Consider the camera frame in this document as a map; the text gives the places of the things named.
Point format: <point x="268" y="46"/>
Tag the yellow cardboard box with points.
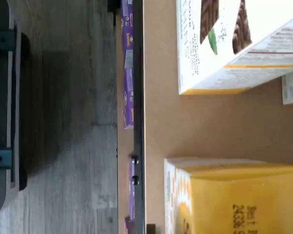
<point x="234" y="200"/>

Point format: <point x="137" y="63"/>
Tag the white chocolate thins box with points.
<point x="210" y="48"/>

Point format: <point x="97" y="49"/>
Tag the purple Annie's bunny cracker box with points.
<point x="127" y="26"/>
<point x="129" y="102"/>

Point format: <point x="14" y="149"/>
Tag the black shelf post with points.
<point x="113" y="5"/>

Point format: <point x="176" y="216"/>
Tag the silver edge strip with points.
<point x="14" y="97"/>

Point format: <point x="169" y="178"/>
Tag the teal metal bracket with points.
<point x="0" y="159"/>
<point x="1" y="40"/>

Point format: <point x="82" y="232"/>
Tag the black shelf bolt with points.
<point x="135" y="180"/>
<point x="134" y="159"/>

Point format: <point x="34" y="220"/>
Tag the black metal shelf beam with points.
<point x="138" y="97"/>

